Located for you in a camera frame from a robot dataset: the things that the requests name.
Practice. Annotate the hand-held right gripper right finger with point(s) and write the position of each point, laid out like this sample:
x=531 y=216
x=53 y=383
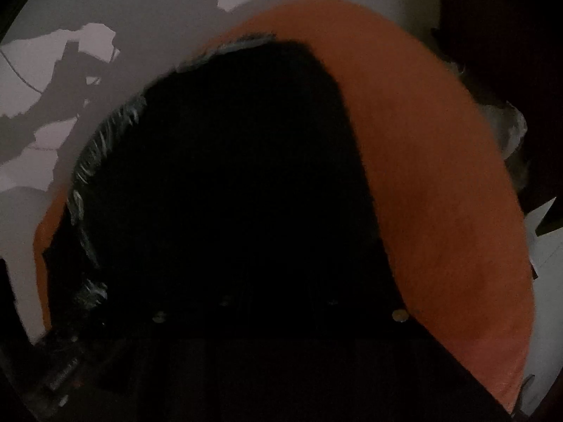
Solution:
x=387 y=351

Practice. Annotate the grey crumpled cloth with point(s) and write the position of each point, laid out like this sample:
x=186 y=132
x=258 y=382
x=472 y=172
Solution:
x=506 y=127

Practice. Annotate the orange fleece blanket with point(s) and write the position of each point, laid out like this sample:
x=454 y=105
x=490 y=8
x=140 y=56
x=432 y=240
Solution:
x=418 y=162

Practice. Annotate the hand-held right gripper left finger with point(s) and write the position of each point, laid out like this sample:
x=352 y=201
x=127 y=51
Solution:
x=176 y=338

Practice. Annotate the dark wooden door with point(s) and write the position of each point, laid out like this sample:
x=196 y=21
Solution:
x=497 y=9

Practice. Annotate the black garment grey print edge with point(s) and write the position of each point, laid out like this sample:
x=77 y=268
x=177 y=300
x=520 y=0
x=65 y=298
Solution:
x=220 y=162

